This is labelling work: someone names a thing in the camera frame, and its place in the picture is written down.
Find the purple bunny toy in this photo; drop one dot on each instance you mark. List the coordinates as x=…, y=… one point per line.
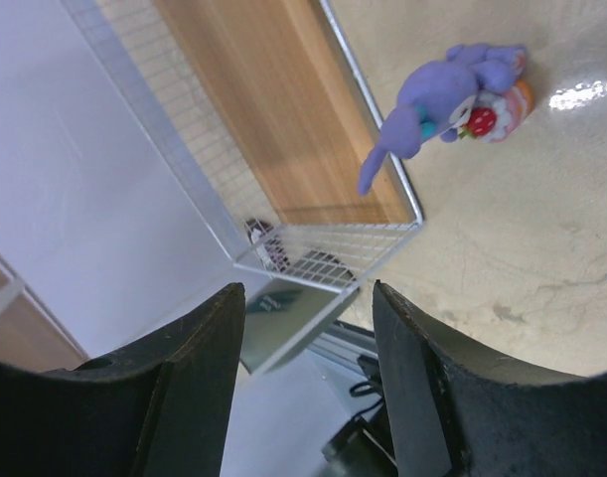
x=437, y=99

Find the black mounting base rail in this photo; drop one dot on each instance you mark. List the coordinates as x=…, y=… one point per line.
x=351, y=347

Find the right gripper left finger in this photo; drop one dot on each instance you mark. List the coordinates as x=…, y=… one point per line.
x=158, y=406

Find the white wire wooden shelf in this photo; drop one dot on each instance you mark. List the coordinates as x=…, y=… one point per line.
x=261, y=111

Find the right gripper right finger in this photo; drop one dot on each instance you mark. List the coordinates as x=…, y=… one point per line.
x=457, y=407

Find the green bottle white cap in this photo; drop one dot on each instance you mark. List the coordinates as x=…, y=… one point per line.
x=322, y=267

